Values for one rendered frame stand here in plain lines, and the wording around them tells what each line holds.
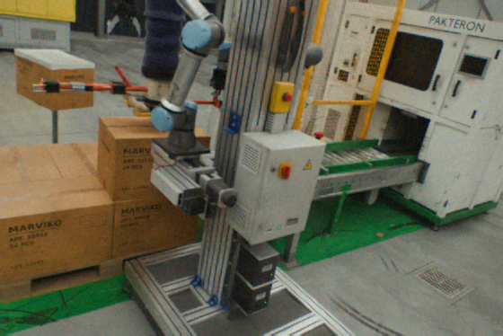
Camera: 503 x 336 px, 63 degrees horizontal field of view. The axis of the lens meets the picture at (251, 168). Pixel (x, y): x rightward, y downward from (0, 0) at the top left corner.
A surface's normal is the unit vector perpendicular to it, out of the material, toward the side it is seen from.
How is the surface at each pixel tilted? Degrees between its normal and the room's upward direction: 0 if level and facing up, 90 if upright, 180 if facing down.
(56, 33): 91
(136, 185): 90
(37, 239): 90
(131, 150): 90
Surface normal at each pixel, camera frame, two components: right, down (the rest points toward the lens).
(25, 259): 0.57, 0.40
